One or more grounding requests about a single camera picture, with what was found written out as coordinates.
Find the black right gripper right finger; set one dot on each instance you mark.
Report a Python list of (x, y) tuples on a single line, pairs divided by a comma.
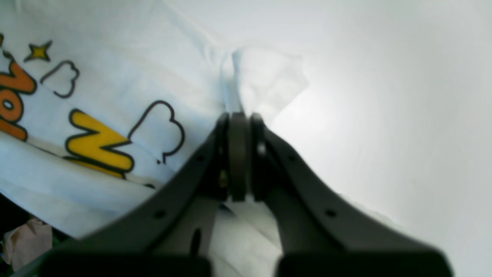
[(323, 235)]

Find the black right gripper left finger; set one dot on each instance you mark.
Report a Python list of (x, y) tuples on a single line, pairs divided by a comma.
[(168, 235)]

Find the white printed T-shirt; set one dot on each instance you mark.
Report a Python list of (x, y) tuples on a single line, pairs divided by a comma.
[(103, 101)]

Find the pink crumpled cloth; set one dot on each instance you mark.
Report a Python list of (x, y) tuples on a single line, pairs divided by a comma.
[(26, 243)]

